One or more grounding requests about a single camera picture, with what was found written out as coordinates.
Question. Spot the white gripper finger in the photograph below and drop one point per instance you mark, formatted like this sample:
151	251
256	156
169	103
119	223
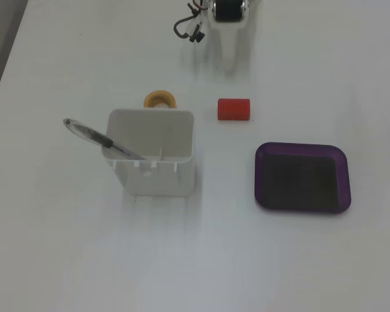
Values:
230	42

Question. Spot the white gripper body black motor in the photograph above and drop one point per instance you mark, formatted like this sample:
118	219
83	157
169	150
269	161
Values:
229	10

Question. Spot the red cube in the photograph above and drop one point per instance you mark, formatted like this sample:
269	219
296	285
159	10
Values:
233	109

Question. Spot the white pen holder box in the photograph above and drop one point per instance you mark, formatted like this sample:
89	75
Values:
156	182

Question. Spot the orange tape roll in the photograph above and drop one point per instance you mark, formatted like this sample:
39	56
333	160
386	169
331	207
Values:
149	99

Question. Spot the black tray liner mat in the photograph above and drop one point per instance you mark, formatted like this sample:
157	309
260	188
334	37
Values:
299	182

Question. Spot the black ballpoint pen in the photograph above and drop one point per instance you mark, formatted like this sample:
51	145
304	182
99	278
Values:
84	131

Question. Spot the purple tray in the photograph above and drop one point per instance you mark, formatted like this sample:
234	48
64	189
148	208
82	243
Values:
343	182

